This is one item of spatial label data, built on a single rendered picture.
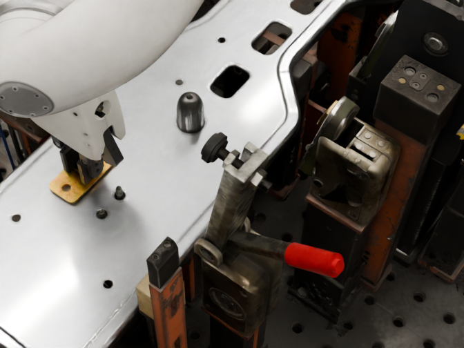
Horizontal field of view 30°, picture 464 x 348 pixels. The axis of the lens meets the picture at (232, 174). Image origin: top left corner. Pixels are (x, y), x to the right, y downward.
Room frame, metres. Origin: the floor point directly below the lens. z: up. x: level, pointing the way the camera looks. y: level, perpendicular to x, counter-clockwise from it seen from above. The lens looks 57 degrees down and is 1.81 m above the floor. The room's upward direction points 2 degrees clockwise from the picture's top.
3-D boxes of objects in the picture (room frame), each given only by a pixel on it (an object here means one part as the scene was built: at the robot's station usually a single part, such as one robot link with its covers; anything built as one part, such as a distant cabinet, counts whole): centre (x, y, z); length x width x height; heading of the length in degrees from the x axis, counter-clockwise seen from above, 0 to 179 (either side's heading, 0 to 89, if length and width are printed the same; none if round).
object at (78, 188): (0.52, 0.16, 1.01); 0.08 x 0.04 x 0.01; 145
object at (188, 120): (0.60, 0.05, 1.02); 0.03 x 0.03 x 0.07
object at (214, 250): (0.39, 0.02, 1.06); 0.03 x 0.01 x 0.03; 55
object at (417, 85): (0.57, -0.19, 0.91); 0.07 x 0.05 x 0.42; 55
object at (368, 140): (0.53, -0.14, 0.88); 0.11 x 0.09 x 0.37; 55
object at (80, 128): (0.52, 0.16, 1.14); 0.10 x 0.07 x 0.11; 55
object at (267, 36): (0.73, -0.04, 0.84); 0.12 x 0.05 x 0.29; 55
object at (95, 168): (0.51, 0.14, 1.04); 0.03 x 0.03 x 0.07; 55
